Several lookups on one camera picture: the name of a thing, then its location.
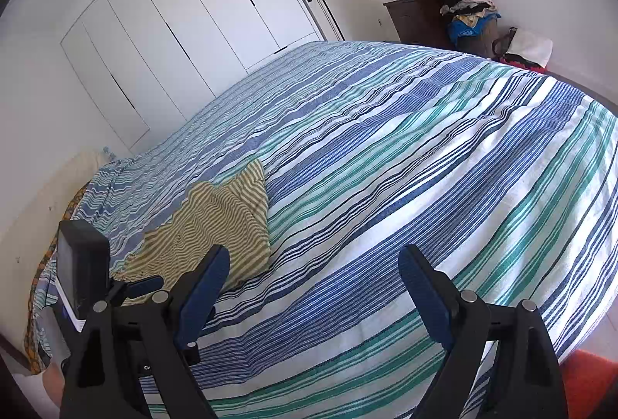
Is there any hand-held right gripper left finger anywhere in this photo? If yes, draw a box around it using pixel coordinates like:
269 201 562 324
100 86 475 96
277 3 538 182
59 244 231 419

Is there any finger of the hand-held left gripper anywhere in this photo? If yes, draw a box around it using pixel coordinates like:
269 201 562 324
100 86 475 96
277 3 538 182
112 277 165 304

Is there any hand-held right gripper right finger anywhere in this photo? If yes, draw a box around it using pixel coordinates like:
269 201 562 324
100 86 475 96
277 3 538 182
398 244 569 419

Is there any green striped cardigan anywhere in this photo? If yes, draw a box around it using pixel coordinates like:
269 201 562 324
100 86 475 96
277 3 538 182
113 158 271 306

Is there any pile of mixed clothes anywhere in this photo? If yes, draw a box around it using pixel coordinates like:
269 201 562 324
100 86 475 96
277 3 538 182
439 0 502 21

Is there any blue green striped bedspread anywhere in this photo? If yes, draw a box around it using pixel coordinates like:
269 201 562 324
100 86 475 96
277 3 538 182
24 40 618 419

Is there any red cloth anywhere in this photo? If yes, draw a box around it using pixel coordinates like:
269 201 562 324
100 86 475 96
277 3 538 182
499 54 548 73

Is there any white wardrobe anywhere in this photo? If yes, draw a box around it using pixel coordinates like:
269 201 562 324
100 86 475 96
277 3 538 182
60 0 324 154

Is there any brown basket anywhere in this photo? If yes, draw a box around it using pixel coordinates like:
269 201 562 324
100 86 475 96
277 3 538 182
456 18 513 60

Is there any white bag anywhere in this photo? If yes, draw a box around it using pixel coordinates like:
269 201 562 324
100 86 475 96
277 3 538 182
502 27 553 68

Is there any dark wooden dresser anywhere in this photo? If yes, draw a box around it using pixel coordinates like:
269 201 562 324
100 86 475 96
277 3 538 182
384 0 464 50

